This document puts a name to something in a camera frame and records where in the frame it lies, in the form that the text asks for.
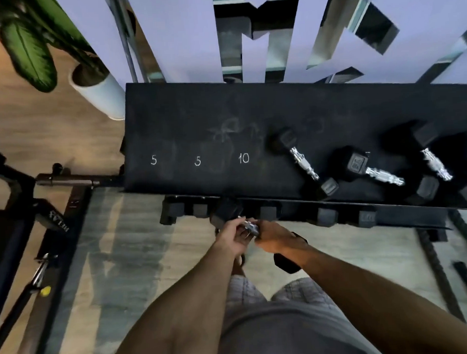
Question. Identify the white plant pot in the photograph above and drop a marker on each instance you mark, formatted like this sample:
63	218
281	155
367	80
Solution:
104	93

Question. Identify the person's left fingers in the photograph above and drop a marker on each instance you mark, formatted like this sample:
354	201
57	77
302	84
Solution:
246	228

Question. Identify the person's left hand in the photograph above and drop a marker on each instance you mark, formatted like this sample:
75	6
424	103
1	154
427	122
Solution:
230	239

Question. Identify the green leafy plant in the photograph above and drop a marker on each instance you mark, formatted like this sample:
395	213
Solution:
29	56

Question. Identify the grey plaid shorts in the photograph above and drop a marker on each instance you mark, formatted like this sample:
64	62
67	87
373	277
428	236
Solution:
300	290

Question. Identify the grey metal pole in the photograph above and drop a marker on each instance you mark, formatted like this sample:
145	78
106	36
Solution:
124	36

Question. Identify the person's right fingers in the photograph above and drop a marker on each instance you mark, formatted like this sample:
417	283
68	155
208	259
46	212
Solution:
261	235

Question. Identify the white cut-out partition screen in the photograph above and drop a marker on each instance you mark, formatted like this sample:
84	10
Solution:
181	34

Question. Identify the grey shirt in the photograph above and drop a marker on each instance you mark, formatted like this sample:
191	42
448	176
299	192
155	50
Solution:
286	335

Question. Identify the person's right hand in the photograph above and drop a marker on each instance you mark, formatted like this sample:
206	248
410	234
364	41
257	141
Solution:
277	240

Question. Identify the person's right forearm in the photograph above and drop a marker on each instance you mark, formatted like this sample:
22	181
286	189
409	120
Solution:
378	303

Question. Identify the black dumbbell rack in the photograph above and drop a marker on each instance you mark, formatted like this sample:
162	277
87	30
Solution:
200	122

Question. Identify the person's left forearm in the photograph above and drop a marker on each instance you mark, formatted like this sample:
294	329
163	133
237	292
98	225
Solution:
185	308

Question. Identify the black exercise machine frame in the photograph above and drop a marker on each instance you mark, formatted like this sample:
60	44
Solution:
11	231

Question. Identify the yellow knob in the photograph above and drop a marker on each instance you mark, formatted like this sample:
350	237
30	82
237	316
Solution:
45	291

